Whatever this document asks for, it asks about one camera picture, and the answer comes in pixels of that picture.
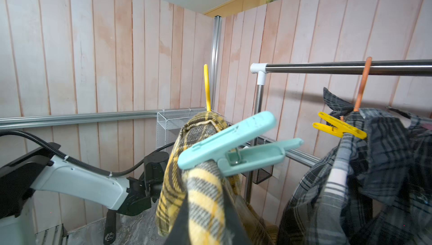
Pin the white wire shelf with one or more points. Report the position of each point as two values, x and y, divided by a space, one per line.
170 122

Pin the black mesh shelf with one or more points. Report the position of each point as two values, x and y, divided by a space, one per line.
258 175

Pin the orange hanger left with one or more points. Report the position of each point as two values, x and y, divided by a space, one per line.
365 75

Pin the teal clothespin front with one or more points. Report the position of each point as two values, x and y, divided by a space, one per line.
223 147

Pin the yellow plastic hanger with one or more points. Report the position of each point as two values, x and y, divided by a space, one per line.
207 88

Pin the grey plaid shirt left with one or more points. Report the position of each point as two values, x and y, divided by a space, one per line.
372 191

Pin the metal clothes rack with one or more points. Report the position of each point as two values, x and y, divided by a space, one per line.
406 84

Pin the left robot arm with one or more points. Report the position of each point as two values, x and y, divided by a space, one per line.
42 170

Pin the yellow clothespin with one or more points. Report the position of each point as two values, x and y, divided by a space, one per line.
338 128

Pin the yellow plaid shirt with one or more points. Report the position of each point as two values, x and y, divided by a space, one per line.
202 207

